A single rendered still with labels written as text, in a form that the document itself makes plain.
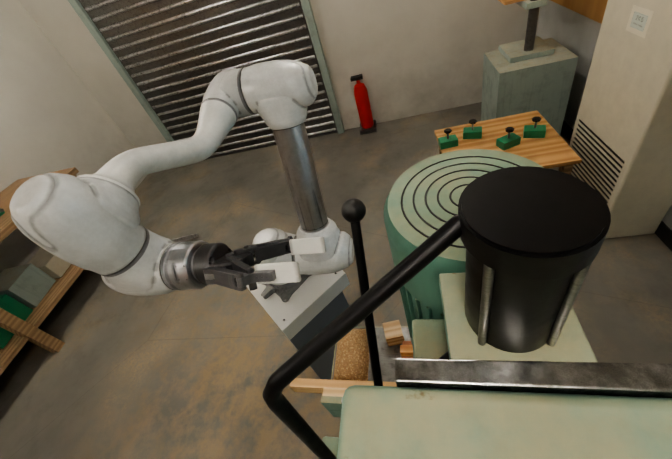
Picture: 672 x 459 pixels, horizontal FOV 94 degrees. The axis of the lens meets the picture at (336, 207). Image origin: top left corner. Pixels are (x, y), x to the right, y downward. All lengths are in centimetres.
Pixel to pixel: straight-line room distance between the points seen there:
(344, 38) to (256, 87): 251
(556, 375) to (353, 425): 12
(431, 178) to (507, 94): 237
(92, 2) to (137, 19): 40
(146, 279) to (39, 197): 20
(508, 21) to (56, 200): 347
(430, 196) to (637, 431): 22
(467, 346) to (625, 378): 8
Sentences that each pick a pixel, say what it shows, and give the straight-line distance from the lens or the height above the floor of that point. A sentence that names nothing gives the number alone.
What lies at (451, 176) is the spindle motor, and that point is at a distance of 37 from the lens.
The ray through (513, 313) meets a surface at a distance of 20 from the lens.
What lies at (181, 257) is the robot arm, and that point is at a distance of 62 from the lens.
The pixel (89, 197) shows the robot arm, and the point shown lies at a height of 154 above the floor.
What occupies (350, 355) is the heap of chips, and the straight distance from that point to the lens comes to 89.
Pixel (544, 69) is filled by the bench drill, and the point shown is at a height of 67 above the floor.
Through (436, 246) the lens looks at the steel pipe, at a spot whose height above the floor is 161.
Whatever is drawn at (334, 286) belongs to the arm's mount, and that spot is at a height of 66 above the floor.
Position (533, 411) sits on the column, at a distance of 23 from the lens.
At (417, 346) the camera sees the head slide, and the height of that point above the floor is 142.
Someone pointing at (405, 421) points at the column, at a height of 152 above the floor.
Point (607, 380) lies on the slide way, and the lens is 24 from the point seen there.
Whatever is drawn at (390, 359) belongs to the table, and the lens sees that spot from 90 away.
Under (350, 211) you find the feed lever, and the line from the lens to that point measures 43.
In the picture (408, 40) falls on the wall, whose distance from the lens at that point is 342.
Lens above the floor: 174
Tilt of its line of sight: 40 degrees down
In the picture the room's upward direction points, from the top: 20 degrees counter-clockwise
